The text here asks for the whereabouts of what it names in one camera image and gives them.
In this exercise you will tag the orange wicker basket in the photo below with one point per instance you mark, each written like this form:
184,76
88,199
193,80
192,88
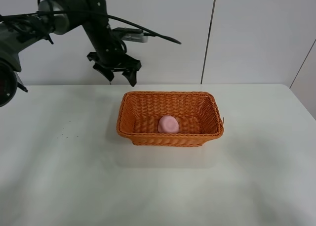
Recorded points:
196,112

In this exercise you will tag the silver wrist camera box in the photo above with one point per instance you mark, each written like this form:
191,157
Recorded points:
130,35

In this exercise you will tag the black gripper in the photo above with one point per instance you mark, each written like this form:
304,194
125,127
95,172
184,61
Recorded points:
111,53

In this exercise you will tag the pink peach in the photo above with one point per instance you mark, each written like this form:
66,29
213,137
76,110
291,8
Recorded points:
168,125

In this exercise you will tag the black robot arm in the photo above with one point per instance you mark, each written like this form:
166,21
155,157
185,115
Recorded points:
18,32

